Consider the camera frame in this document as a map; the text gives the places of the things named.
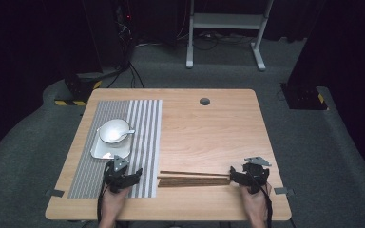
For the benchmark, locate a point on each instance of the grey white striped placemat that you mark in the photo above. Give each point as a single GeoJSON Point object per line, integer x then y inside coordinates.
{"type": "Point", "coordinates": [145, 126]}

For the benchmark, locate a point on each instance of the grey tape piece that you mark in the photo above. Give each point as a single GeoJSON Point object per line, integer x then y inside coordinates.
{"type": "Point", "coordinates": [283, 191]}
{"type": "Point", "coordinates": [54, 193]}

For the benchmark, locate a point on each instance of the white ceramic bowl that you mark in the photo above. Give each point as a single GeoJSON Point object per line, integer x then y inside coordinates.
{"type": "Point", "coordinates": [112, 129]}

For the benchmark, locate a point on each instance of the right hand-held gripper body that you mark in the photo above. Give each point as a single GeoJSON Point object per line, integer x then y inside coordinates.
{"type": "Point", "coordinates": [256, 175]}

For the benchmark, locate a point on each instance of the white metal stand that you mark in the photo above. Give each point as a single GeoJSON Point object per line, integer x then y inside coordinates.
{"type": "Point", "coordinates": [225, 20]}

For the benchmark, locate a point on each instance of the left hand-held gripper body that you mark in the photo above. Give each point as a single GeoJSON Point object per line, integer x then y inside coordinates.
{"type": "Point", "coordinates": [115, 177]}

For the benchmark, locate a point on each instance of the person's left hand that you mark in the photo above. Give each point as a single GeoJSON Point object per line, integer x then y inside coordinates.
{"type": "Point", "coordinates": [115, 201]}

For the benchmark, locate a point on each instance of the black stand base yellow striped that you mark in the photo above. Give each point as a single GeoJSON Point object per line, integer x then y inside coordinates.
{"type": "Point", "coordinates": [79, 87]}
{"type": "Point", "coordinates": [304, 96]}

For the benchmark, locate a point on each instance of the bundle of brown chopsticks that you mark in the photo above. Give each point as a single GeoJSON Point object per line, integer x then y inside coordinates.
{"type": "Point", "coordinates": [193, 182]}

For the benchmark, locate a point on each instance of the white square plate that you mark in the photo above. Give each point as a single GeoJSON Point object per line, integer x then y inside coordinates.
{"type": "Point", "coordinates": [103, 152]}

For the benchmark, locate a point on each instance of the white ceramic spoon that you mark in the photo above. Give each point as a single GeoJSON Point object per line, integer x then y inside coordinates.
{"type": "Point", "coordinates": [127, 132]}

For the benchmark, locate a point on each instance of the person's right hand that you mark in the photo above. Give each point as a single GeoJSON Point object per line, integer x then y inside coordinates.
{"type": "Point", "coordinates": [255, 202]}

